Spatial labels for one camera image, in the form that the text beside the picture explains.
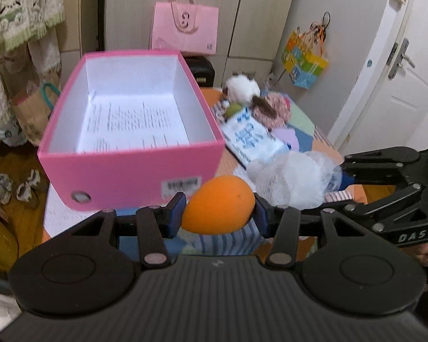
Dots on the white mesh bath pouf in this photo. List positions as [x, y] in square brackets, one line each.
[299, 180]

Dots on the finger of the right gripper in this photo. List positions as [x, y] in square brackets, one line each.
[347, 180]

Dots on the orange egg-shaped sponge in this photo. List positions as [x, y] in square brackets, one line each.
[218, 204]

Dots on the blue white wet wipes pack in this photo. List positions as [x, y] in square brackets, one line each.
[248, 140]

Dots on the white printed paper sheet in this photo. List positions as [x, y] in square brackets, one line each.
[131, 122]

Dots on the patterned slippers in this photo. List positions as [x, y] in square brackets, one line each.
[25, 192]

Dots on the colourful patchwork table mat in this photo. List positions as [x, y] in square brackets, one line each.
[59, 218]

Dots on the white door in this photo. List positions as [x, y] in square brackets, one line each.
[398, 105]

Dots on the beige wooden wardrobe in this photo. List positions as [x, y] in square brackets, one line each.
[236, 35]

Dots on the silver door handle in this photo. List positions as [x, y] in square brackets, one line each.
[401, 56]

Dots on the black suitcase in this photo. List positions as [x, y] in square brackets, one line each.
[202, 70]

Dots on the pink floral fabric scrunchie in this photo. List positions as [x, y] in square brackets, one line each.
[272, 111]

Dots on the cream knitted cardigan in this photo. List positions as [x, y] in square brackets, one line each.
[18, 25]

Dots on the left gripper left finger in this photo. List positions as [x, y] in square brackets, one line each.
[154, 224]

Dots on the white brown plush cat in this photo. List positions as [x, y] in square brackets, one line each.
[241, 88]

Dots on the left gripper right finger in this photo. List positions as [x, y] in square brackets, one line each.
[281, 224]

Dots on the brown paper bag teal handle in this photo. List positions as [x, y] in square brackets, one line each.
[33, 106]

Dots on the pink cardboard box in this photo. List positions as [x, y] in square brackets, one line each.
[129, 178]

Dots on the green egg-shaped sponge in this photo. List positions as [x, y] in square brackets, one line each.
[232, 110]

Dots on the colourful paper gift bag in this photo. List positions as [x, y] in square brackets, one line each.
[304, 57]

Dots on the pink tote bag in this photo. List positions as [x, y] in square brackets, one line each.
[186, 27]

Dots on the clear plastic bag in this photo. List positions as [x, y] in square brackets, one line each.
[270, 81]

